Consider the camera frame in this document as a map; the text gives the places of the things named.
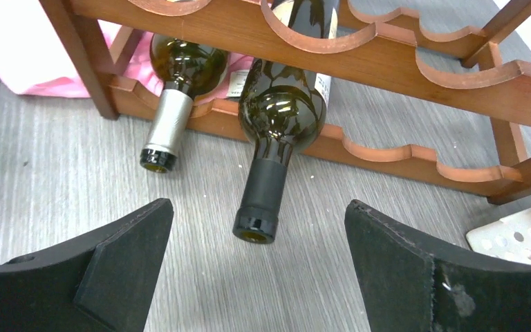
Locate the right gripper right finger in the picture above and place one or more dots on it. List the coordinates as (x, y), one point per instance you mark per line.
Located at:
(412, 281)

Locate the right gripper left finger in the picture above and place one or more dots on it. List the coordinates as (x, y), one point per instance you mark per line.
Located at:
(102, 280)

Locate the black-neck green wine bottle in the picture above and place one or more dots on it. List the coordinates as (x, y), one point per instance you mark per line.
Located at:
(282, 110)

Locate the silver-neck dark wine bottle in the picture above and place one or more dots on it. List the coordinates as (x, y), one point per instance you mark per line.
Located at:
(187, 70)

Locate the brown wooden wine rack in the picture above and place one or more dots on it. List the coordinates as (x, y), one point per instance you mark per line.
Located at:
(462, 70)

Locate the white plastic basket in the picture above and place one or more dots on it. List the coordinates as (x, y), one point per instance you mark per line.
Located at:
(508, 238)

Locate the pink cloth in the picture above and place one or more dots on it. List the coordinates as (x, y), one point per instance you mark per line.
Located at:
(33, 61)

